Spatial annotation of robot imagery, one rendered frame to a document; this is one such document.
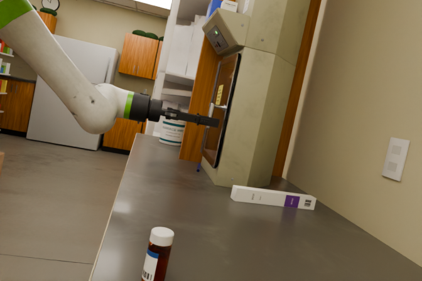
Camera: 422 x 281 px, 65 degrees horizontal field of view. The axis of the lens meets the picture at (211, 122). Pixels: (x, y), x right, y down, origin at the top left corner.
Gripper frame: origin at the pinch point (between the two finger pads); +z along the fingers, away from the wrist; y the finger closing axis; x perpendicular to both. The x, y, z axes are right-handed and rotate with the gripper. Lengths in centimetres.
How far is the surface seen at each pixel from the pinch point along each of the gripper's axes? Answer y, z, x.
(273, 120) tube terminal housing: 1.9, 23.8, -4.8
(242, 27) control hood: -5.2, 3.5, -32.3
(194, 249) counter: -55, -8, 20
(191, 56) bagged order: 126, 2, -36
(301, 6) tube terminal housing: 4, 26, -47
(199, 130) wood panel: 31.7, 2.9, 6.2
